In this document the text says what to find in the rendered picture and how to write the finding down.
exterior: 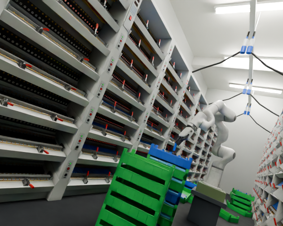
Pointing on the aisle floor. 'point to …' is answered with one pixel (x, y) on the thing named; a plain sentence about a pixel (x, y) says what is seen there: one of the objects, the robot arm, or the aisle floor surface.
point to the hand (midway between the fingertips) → (178, 142)
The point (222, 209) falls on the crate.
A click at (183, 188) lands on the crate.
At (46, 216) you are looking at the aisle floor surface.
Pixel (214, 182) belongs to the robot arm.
